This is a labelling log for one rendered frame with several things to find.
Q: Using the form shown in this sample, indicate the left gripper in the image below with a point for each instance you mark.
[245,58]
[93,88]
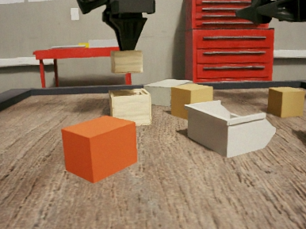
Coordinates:
[130,23]

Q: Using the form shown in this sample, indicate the orange block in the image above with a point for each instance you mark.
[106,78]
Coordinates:
[98,148]

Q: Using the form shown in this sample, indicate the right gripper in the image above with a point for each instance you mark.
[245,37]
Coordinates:
[284,10]

